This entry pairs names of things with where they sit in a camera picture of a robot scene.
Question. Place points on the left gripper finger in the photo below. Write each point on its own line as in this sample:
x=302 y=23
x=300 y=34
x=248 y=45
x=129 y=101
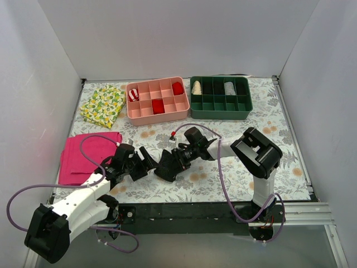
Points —
x=139 y=173
x=148 y=162

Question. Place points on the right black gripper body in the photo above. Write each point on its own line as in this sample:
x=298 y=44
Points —
x=178 y=159

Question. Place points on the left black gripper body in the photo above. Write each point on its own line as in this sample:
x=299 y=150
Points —
x=138 y=166

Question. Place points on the black striped underwear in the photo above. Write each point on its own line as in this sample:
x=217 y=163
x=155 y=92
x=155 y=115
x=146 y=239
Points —
x=168 y=167

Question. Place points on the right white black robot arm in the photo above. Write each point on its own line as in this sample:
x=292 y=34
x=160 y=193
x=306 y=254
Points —
x=259 y=155

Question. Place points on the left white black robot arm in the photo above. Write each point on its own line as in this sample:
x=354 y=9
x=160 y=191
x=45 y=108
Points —
x=53 y=228

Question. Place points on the green divided organizer box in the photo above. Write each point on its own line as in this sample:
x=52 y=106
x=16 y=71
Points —
x=221 y=106

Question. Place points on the magenta folded cloth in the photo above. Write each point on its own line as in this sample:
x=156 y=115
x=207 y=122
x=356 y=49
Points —
x=74 y=167

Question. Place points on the pink divided organizer box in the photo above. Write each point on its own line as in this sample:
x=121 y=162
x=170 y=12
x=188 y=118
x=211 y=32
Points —
x=141 y=113

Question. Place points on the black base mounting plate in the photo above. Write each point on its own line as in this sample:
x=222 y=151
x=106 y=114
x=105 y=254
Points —
x=179 y=218

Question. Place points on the cream rolled cloth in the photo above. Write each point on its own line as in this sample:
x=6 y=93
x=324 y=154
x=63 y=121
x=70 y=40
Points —
x=196 y=88

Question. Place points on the red rolled cloth front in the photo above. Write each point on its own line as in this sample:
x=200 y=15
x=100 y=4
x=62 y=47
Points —
x=158 y=106

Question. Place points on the red rolled cloth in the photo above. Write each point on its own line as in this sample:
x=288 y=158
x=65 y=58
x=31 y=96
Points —
x=177 y=88
x=158 y=106

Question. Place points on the lemon print folded cloth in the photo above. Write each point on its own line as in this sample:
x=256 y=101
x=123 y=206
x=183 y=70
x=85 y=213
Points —
x=104 y=106

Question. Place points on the red rolled cloth back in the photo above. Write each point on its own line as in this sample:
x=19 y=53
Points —
x=177 y=88

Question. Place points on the black rolled cloth left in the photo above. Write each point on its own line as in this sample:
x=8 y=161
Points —
x=207 y=88

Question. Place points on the grey rolled cloth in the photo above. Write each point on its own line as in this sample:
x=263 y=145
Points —
x=229 y=88

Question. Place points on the red white striped rolled sock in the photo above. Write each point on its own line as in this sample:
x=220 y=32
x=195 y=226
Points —
x=133 y=95

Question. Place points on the aluminium frame rail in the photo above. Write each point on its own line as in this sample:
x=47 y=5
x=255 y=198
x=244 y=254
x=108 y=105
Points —
x=301 y=235

